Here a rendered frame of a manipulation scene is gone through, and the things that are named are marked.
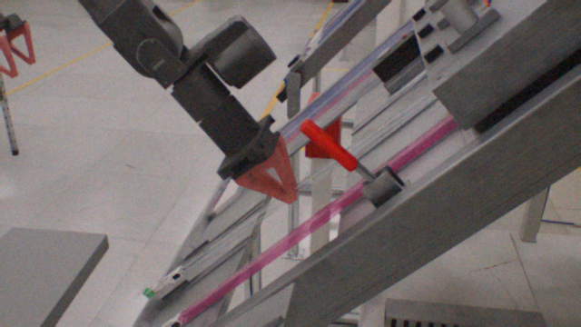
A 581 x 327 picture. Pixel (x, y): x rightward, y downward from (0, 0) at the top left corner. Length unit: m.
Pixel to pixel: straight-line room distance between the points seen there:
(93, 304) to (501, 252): 1.42
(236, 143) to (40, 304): 0.61
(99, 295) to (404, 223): 1.74
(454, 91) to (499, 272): 0.74
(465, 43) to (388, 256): 0.20
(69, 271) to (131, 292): 0.92
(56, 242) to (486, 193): 1.03
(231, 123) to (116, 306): 1.47
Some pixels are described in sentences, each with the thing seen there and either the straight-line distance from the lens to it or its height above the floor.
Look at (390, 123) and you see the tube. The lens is 0.64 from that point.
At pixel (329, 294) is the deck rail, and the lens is 0.51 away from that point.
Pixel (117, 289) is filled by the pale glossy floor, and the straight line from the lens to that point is 2.13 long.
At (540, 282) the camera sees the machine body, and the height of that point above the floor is 0.62.
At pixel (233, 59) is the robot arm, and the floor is 1.11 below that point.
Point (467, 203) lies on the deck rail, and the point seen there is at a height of 1.05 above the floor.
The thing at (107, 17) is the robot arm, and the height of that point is 1.16.
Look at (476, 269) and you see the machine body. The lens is 1.15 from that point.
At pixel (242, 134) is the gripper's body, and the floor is 1.02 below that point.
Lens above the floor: 1.26
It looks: 25 degrees down
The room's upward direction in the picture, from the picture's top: straight up
